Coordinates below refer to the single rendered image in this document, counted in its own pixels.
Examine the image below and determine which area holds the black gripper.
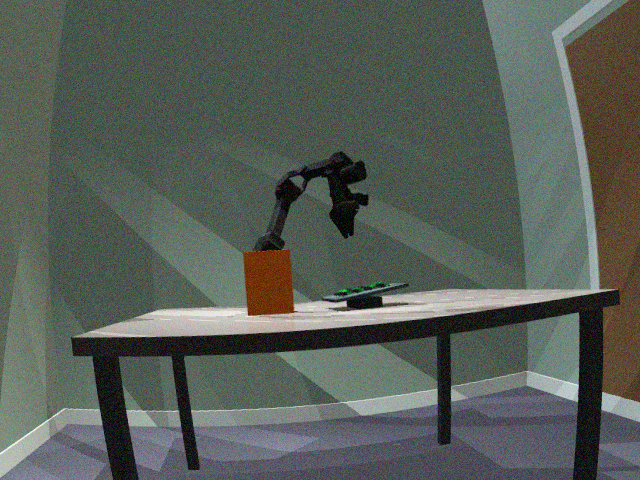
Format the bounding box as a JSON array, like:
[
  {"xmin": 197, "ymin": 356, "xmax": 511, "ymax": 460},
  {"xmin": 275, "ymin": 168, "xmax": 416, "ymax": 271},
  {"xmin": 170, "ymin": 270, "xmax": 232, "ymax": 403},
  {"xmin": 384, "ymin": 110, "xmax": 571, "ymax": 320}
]
[{"xmin": 329, "ymin": 185, "xmax": 360, "ymax": 238}]

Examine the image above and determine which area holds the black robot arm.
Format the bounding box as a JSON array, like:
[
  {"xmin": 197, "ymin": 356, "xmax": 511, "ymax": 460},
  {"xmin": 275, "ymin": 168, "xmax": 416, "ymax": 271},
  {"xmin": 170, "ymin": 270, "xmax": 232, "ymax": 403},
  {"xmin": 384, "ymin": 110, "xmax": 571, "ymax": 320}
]
[{"xmin": 252, "ymin": 151, "xmax": 369, "ymax": 252}]

